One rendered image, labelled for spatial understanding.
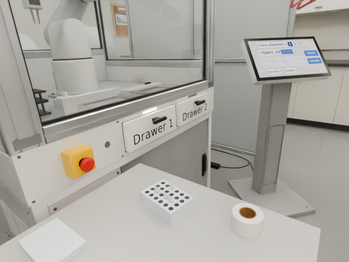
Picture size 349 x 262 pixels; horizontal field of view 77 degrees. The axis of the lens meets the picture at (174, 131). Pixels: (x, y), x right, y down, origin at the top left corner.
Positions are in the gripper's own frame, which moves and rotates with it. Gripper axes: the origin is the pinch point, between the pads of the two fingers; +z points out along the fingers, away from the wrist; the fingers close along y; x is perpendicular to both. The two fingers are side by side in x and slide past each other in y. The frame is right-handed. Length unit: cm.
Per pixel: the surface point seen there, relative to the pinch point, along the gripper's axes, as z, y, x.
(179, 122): 51, 60, 17
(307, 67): 21.6, -30.4, 22.5
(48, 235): 43, 123, 35
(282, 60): 25.8, -20.3, 10.5
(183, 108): 47, 57, 12
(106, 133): 43, 98, 15
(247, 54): 33.3, -4.6, -3.6
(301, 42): 16.4, -40.4, 6.5
